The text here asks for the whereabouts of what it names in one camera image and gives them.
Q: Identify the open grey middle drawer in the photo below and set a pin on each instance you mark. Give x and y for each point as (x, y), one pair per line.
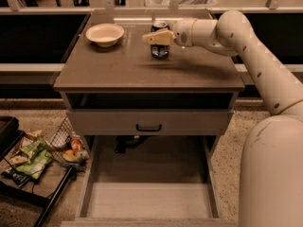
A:
(167, 181)

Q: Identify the blue pepsi can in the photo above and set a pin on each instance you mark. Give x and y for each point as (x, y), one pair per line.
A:
(159, 52)

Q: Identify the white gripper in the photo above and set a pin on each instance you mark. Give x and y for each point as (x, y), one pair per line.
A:
(183, 32)

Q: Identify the black wire basket left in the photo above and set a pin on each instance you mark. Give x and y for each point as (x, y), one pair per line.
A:
(61, 151)

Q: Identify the green chip bag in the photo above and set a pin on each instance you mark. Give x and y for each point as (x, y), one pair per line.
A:
(38, 157)

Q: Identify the grey top drawer front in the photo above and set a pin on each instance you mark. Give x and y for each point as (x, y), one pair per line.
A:
(174, 122)

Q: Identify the grey drawer cabinet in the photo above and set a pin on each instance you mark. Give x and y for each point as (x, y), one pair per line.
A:
(127, 76)

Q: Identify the dark blue snack bag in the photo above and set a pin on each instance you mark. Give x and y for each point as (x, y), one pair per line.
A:
(18, 178)

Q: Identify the white paper bowl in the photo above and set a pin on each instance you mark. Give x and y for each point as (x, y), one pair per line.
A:
(105, 35)

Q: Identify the orange snack packet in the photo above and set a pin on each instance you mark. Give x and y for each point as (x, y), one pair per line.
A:
(76, 145)

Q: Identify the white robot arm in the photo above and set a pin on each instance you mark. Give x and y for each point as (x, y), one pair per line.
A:
(271, 179)

